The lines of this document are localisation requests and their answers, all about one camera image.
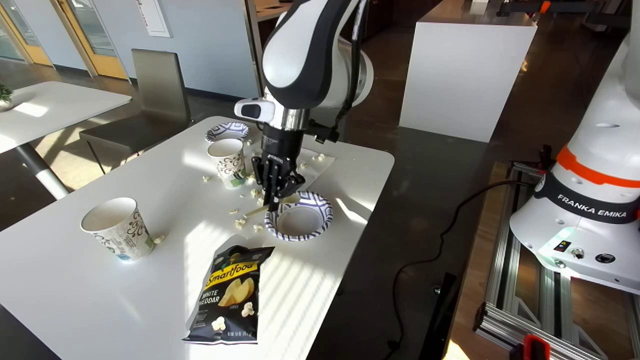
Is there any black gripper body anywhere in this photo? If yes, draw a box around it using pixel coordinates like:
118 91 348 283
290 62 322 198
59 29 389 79
256 124 308 171

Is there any cream plastic spoon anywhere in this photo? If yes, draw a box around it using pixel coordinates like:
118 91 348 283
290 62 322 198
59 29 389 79
242 202 283 222

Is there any coffee print paper cup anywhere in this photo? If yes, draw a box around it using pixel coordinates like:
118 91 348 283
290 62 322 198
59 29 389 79
78 195 158 262
207 136 250 185

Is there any blue patterned paper bowl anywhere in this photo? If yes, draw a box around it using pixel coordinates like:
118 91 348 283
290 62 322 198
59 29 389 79
264 190 335 244
207 120 252 144

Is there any black popcorn bag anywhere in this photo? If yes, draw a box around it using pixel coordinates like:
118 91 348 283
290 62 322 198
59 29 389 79
184 244 277 346

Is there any grey cushioned chair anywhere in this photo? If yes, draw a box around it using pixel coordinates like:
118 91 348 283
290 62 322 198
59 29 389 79
78 45 195 176

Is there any white counter block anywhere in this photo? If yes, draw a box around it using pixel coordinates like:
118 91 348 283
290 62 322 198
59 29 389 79
398 18 538 145

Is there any black floor bar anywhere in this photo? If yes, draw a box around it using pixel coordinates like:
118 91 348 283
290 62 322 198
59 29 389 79
418 270 463 360

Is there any white side table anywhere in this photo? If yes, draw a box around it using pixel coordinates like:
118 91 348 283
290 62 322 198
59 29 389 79
0 79 134 202

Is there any red clamp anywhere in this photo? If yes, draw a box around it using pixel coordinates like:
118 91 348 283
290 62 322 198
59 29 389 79
520 331 555 360

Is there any black floor cable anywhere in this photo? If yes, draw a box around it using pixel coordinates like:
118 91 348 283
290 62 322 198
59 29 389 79
387 173 558 360

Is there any white wall poster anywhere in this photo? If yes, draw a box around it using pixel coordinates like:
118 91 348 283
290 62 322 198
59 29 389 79
137 0 173 37

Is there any wooden door frame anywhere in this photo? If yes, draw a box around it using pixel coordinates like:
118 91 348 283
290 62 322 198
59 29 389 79
51 0 128 82
0 6 54 68

